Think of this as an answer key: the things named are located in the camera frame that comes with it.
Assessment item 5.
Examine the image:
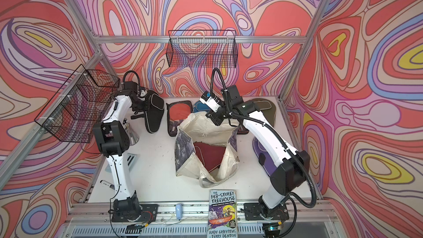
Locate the treehouse paperback book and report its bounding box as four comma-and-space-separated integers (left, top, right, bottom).
207, 190, 238, 238

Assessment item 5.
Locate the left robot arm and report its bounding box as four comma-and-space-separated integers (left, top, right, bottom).
93, 70, 146, 222

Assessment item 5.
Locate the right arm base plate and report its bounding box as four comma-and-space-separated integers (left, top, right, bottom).
241, 203, 289, 222

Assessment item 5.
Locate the white canvas tote bag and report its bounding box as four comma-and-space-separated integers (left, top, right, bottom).
174, 111, 240, 188

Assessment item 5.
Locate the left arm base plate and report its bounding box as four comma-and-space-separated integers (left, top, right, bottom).
111, 203, 159, 224

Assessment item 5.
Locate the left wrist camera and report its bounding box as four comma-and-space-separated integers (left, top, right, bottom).
138, 87, 148, 99

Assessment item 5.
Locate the purple paddle case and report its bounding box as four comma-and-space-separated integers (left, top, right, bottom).
252, 138, 276, 177

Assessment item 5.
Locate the maroon paddle case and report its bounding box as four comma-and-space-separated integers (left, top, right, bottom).
193, 142, 226, 173

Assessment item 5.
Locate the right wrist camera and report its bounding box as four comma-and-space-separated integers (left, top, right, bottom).
199, 91, 221, 112

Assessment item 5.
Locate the wire basket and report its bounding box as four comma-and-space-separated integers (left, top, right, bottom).
34, 65, 120, 143
166, 29, 238, 68

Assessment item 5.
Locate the green paddle case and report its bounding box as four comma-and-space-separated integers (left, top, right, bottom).
252, 98, 276, 127

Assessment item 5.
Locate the grey calculator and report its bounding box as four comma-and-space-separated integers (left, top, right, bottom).
105, 153, 137, 173

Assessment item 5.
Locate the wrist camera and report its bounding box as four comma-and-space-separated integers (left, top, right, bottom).
199, 91, 221, 112
138, 87, 148, 99

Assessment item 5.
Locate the right base connector box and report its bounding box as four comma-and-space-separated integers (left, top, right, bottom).
262, 223, 281, 238

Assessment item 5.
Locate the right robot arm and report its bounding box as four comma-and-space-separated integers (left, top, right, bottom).
200, 81, 317, 217

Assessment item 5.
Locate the black red paddle case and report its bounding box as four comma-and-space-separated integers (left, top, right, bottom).
236, 123, 250, 135

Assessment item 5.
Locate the blue paddle case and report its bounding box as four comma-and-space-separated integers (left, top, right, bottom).
193, 100, 210, 113

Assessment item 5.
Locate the small blue white device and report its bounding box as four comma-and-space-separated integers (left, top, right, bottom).
175, 203, 183, 220

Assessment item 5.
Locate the green circuit board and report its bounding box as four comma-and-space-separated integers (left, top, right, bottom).
125, 224, 145, 234

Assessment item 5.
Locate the black marker pen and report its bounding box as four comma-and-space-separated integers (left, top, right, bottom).
100, 180, 115, 190

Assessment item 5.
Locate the cup of pencils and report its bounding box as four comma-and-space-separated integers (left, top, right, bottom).
122, 118, 139, 146

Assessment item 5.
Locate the back wire basket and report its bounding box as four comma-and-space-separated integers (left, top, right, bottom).
166, 29, 238, 68

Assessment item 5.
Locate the left wire basket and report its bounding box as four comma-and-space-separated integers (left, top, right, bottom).
34, 65, 120, 143

